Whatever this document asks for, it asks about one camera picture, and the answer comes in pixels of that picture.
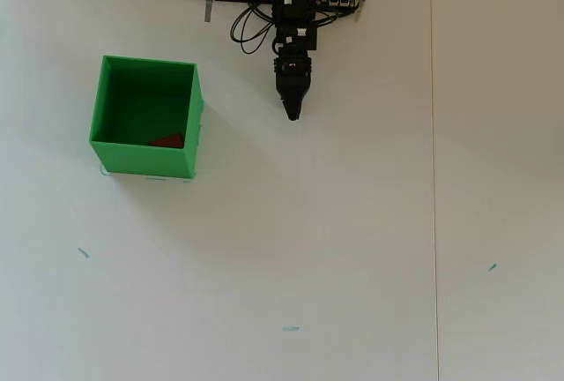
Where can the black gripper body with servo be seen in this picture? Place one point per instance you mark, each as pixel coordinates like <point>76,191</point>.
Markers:
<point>295,39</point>

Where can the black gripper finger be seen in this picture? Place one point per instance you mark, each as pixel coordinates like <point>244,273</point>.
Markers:
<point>285,87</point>
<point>302,87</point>

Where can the red rectangular block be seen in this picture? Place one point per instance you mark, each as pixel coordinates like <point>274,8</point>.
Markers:
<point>169,141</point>

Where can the green square plastic bin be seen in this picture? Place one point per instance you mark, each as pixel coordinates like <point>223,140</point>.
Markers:
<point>145,160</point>

